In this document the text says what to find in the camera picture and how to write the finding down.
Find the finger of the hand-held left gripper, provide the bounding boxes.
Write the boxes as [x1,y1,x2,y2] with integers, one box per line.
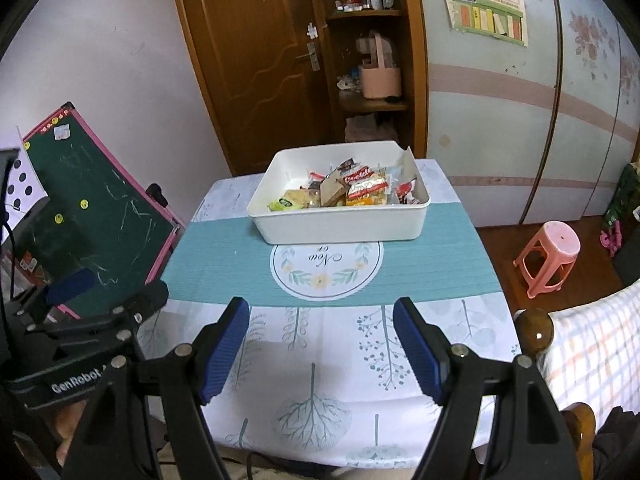
[17,267,97,323]
[25,281,170,357]

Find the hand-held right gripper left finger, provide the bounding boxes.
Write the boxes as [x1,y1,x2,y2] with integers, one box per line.
[62,296,251,480]

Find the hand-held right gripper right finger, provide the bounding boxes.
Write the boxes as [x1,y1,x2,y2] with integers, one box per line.
[392,296,584,480]

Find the white plastic storage bin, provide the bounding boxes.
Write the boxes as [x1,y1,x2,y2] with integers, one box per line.
[246,141,432,246]

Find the orange and white snack packet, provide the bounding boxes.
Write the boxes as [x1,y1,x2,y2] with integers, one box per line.
[346,169,391,207]

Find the brown sliced bread packet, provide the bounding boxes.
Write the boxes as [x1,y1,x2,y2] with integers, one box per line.
[320,172,351,207]

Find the teal table runner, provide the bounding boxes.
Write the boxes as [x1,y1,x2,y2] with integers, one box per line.
[159,200,503,306]

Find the pink-framed green chalkboard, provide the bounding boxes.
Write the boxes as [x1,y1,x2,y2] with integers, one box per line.
[20,102,187,321]

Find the white black-dotted panel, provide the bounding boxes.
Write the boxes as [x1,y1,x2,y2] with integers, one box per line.
[0,147,51,231]

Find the wooden bedpost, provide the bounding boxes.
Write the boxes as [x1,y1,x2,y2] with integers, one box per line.
[514,308,597,480]

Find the pink plastic stool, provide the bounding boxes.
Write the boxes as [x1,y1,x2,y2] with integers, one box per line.
[514,220,582,298]

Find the checked blanket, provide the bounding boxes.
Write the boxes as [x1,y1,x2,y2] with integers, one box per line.
[542,280,640,411]

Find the dark cloth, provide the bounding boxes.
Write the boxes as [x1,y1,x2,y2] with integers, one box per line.
[592,405,640,480]

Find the small pink toy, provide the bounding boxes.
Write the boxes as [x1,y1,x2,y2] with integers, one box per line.
[600,227,623,256]

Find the dark box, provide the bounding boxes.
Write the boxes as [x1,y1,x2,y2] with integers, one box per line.
[614,232,640,286]

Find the folded pale cloth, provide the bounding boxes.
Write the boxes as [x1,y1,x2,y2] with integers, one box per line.
[345,114,386,143]

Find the floral wardrobe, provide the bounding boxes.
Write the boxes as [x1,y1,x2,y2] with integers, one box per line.
[415,0,640,228]

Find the green bag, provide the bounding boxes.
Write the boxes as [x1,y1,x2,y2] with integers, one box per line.
[605,162,640,228]

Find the brown wooden door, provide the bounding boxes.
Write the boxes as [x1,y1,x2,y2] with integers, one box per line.
[169,0,333,177]

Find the small toys on shelf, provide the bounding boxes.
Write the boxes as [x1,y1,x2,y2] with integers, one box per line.
[337,67,363,92]

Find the wooden corner shelf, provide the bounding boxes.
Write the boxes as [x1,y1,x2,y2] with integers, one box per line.
[315,0,428,158]

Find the black cable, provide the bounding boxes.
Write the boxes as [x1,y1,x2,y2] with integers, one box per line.
[0,222,18,303]

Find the pink handled basket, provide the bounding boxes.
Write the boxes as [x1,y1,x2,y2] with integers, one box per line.
[357,30,402,101]

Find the metal door handle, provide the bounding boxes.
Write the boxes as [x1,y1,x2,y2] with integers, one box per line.
[296,42,321,72]

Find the wall poster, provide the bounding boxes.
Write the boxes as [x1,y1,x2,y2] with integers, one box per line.
[436,0,530,47]

